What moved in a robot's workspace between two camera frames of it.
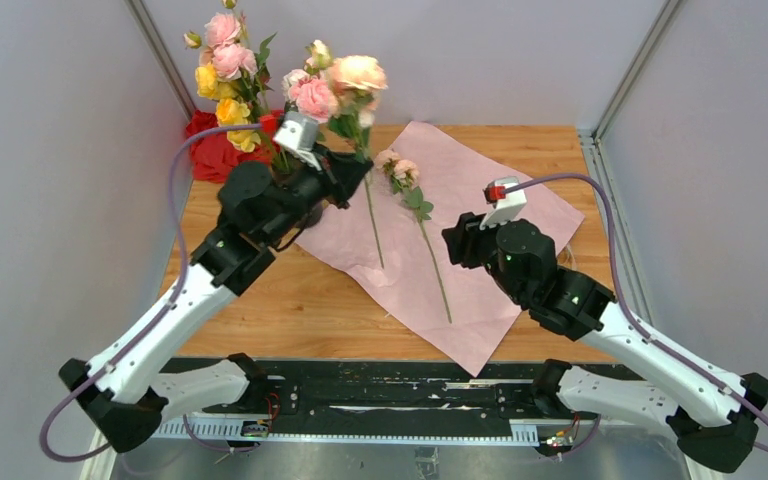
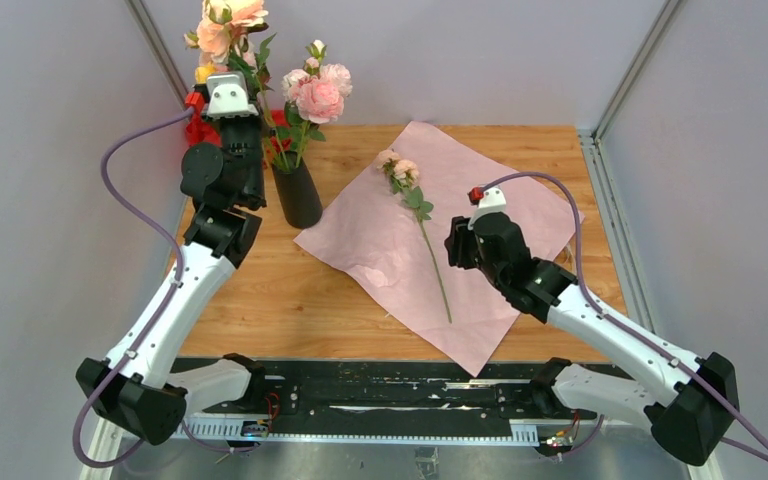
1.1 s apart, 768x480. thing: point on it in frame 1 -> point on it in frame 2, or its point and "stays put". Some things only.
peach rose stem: (403, 174) stays put
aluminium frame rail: (548, 430) stays put
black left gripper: (347, 172) -> (257, 122)
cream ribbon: (566, 259) stays put
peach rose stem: (355, 83) -> (223, 35)
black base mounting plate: (368, 390) stays put
